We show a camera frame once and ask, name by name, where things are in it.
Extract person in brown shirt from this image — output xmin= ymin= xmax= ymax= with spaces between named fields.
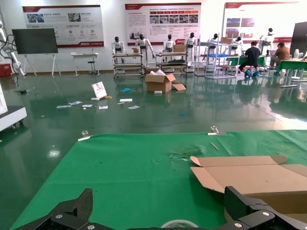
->
xmin=270 ymin=42 xmax=291 ymax=72

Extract silver binder clip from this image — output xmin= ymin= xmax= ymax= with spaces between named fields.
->
xmin=78 ymin=130 xmax=94 ymax=141
xmin=207 ymin=126 xmax=227 ymax=136

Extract grey metal shelf rack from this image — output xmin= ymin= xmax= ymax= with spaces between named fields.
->
xmin=194 ymin=39 xmax=238 ymax=80

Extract clear tape roll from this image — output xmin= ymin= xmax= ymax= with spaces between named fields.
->
xmin=160 ymin=219 xmax=200 ymax=229

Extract empty open cardboard box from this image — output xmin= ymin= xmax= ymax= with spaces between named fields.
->
xmin=190 ymin=155 xmax=307 ymax=221

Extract white wall poster red trim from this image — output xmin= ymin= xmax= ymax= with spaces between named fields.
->
xmin=124 ymin=2 xmax=201 ymax=46
xmin=223 ymin=1 xmax=300 ymax=44
xmin=23 ymin=5 xmax=104 ymax=48

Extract large open cardboard carton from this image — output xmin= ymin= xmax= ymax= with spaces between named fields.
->
xmin=144 ymin=69 xmax=177 ymax=93

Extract white paper bag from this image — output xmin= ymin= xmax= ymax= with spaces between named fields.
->
xmin=91 ymin=81 xmax=108 ymax=101

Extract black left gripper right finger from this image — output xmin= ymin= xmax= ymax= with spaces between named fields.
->
xmin=215 ymin=186 xmax=307 ymax=230

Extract metal work cart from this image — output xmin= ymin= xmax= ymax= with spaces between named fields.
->
xmin=155 ymin=51 xmax=188 ymax=78
xmin=112 ymin=52 xmax=145 ymax=79

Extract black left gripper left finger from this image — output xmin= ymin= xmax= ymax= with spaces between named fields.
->
xmin=14 ymin=188 xmax=106 ymax=230

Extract clear tape scraps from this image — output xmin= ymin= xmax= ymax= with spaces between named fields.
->
xmin=169 ymin=146 xmax=204 ymax=161

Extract green table cloth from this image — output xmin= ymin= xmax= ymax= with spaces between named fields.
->
xmin=9 ymin=129 xmax=307 ymax=230

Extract red box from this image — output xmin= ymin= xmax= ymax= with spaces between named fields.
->
xmin=0 ymin=62 xmax=12 ymax=78

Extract flat cardboard piece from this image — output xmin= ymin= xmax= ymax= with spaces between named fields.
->
xmin=171 ymin=82 xmax=187 ymax=92

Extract black round stool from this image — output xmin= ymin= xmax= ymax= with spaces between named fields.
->
xmin=87 ymin=60 xmax=101 ymax=76

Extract small white desk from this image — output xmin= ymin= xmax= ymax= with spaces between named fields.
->
xmin=71 ymin=52 xmax=100 ymax=78

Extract person in black shirt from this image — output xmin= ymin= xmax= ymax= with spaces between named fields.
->
xmin=238 ymin=41 xmax=262 ymax=77

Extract black display panel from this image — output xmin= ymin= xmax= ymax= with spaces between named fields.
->
xmin=289 ymin=21 xmax=307 ymax=58

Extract green covered table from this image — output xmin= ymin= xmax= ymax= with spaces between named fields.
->
xmin=275 ymin=58 xmax=307 ymax=89

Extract black screen on stand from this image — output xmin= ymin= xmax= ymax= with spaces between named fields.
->
xmin=12 ymin=28 xmax=62 ymax=77

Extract white humanoid robot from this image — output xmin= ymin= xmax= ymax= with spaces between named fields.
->
xmin=259 ymin=27 xmax=276 ymax=56
xmin=209 ymin=33 xmax=221 ymax=55
xmin=230 ymin=35 xmax=244 ymax=55
xmin=184 ymin=33 xmax=199 ymax=72
xmin=163 ymin=34 xmax=176 ymax=54
xmin=111 ymin=36 xmax=125 ymax=64
xmin=135 ymin=34 xmax=155 ymax=69

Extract white machine base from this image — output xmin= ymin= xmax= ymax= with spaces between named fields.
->
xmin=0 ymin=83 xmax=27 ymax=133

